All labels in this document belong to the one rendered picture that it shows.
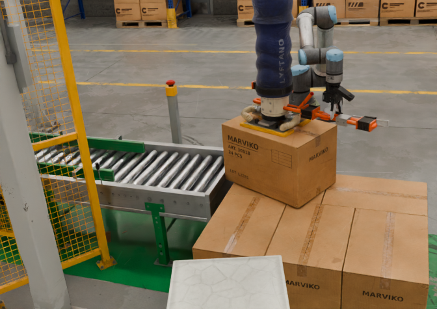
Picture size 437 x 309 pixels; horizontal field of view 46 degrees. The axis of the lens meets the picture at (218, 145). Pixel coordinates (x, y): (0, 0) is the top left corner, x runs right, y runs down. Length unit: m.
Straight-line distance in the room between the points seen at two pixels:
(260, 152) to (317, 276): 0.84
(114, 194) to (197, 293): 1.80
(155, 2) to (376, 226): 8.81
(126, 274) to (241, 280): 1.88
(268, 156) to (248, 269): 1.30
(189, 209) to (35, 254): 0.96
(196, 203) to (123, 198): 0.52
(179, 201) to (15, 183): 1.04
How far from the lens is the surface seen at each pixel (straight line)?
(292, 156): 2.98
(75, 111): 3.25
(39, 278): 3.14
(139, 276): 3.62
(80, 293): 3.61
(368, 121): 2.90
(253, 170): 3.24
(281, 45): 3.00
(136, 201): 3.47
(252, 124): 3.20
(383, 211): 3.18
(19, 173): 2.80
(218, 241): 2.90
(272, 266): 1.93
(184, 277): 1.91
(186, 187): 3.45
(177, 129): 4.06
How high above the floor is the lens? 2.21
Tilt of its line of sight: 25 degrees down
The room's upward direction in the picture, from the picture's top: 4 degrees counter-clockwise
